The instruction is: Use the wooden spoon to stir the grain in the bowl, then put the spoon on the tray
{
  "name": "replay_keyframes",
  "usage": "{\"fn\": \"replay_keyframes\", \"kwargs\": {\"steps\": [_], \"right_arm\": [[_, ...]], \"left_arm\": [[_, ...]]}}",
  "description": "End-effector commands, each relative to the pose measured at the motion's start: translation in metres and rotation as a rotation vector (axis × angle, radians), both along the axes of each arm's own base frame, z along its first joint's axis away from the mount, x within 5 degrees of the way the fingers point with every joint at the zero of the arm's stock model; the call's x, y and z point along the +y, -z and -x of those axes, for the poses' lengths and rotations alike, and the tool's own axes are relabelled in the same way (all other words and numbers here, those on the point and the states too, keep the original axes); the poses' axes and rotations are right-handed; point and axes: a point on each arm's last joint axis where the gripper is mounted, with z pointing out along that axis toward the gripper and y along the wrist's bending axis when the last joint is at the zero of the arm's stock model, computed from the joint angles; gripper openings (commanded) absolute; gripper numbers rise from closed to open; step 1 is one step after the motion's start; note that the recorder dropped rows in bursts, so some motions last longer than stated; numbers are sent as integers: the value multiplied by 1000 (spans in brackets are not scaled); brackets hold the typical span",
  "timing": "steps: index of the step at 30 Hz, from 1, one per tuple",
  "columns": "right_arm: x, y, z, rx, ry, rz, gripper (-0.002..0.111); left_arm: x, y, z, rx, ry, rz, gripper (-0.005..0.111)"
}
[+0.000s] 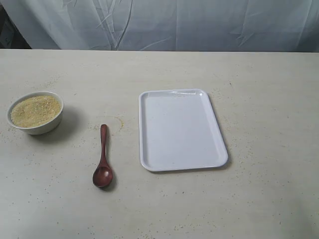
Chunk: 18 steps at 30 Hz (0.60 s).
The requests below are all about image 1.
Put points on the white rectangular plastic tray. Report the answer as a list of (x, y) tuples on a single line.
[(178, 130)]

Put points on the brown wooden spoon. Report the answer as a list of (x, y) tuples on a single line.
[(103, 175)]

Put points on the white backdrop curtain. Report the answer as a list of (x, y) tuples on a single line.
[(168, 25)]

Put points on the white ceramic bowl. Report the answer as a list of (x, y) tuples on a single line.
[(42, 128)]

